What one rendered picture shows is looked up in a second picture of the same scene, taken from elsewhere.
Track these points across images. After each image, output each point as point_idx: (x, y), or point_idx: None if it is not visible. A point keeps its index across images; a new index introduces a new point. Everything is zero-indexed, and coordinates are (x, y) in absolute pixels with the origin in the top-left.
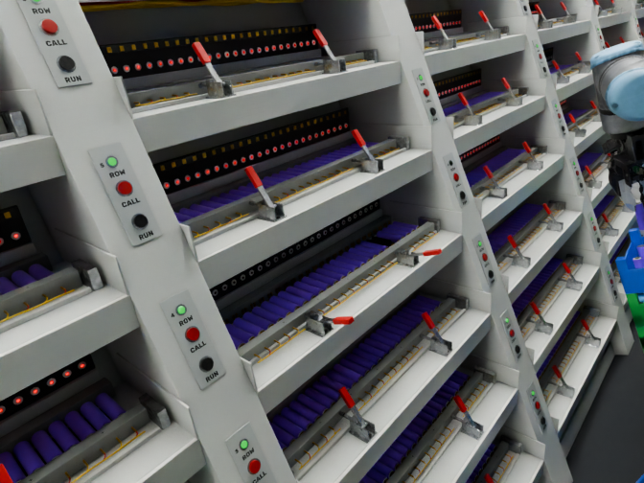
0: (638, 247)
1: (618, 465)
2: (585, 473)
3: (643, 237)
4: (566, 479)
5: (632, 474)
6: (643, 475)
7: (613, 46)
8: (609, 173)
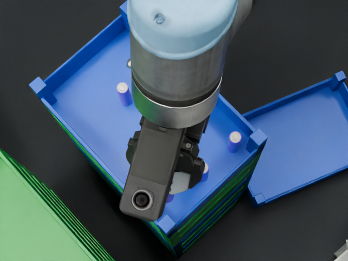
0: (208, 165)
1: (279, 247)
2: (317, 255)
3: (157, 220)
4: (346, 244)
5: (276, 228)
6: (284, 192)
7: (164, 5)
8: (201, 165)
